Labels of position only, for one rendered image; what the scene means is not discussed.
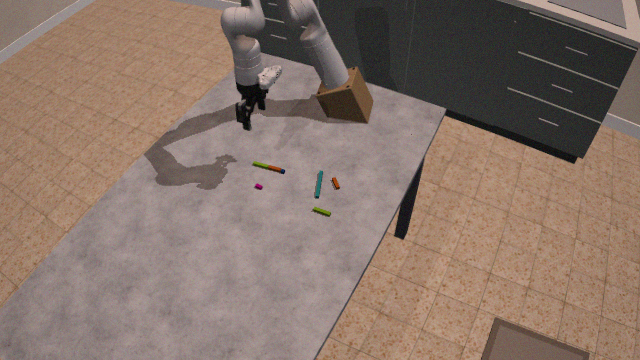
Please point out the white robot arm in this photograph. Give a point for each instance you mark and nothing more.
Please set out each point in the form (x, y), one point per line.
(315, 40)

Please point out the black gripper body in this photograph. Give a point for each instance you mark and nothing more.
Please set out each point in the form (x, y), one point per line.
(247, 92)

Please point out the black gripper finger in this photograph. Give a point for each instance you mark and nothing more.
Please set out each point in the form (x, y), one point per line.
(261, 101)
(241, 113)

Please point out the lime green rod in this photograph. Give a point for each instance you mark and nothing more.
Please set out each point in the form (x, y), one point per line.
(261, 165)
(321, 211)

